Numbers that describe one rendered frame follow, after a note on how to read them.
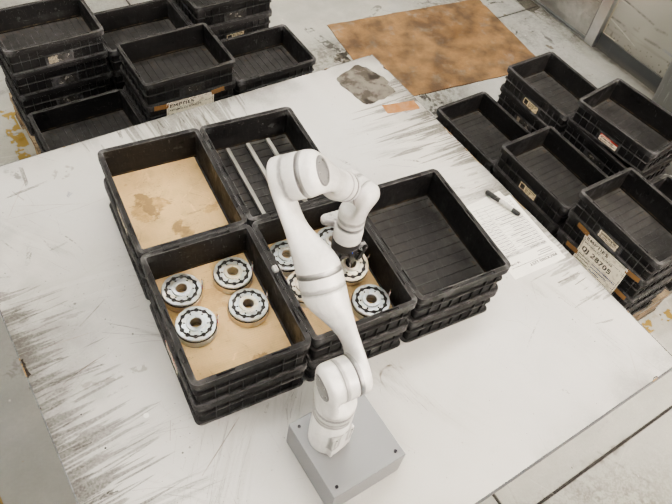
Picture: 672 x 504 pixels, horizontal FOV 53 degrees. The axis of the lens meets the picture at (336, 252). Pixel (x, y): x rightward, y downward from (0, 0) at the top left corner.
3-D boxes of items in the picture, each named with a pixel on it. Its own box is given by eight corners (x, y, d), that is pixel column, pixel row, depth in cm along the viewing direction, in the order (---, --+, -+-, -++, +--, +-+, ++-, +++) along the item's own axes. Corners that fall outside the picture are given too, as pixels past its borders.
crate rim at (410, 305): (418, 307, 172) (420, 302, 170) (313, 347, 161) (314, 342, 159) (346, 199, 192) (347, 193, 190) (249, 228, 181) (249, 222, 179)
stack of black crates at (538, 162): (584, 237, 299) (618, 185, 272) (536, 262, 286) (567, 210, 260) (524, 179, 318) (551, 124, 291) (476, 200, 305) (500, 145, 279)
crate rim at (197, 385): (313, 347, 161) (314, 342, 159) (193, 393, 150) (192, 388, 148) (249, 228, 181) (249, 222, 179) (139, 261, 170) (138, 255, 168)
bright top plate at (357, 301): (396, 310, 176) (396, 309, 176) (361, 321, 173) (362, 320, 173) (379, 281, 182) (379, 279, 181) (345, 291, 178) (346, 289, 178)
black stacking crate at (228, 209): (247, 249, 189) (248, 223, 180) (143, 282, 178) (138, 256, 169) (199, 156, 209) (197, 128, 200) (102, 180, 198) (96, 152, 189)
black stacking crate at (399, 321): (409, 326, 179) (418, 303, 170) (310, 365, 169) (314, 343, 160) (342, 221, 199) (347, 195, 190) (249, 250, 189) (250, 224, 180)
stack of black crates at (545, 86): (581, 153, 334) (611, 99, 307) (539, 172, 322) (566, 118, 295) (527, 105, 353) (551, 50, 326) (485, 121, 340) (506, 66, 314)
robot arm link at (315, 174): (361, 161, 146) (325, 168, 150) (310, 142, 122) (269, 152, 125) (367, 202, 146) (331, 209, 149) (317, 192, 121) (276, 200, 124)
